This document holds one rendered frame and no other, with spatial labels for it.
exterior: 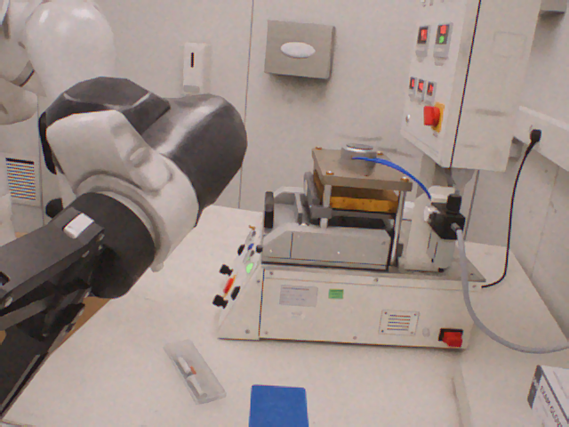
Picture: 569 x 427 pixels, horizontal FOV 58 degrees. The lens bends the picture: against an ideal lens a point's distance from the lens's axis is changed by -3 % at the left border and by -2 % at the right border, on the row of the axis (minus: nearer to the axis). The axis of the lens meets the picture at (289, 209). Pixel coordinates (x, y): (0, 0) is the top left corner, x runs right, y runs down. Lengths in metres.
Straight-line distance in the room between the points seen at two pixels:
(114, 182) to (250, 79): 2.34
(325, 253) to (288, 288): 0.10
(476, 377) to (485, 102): 0.51
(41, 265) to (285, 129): 2.45
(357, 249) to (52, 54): 0.66
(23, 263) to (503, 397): 0.88
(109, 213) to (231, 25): 2.39
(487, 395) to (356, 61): 1.92
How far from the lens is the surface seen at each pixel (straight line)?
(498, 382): 1.07
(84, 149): 0.40
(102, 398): 0.98
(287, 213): 1.21
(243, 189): 2.81
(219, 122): 0.48
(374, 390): 1.04
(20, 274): 0.28
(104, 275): 0.39
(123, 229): 0.38
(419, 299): 1.12
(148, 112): 0.47
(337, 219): 1.18
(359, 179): 1.03
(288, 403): 0.97
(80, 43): 0.68
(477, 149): 1.05
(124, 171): 0.39
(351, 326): 1.12
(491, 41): 1.03
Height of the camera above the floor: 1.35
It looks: 18 degrees down
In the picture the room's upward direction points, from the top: 5 degrees clockwise
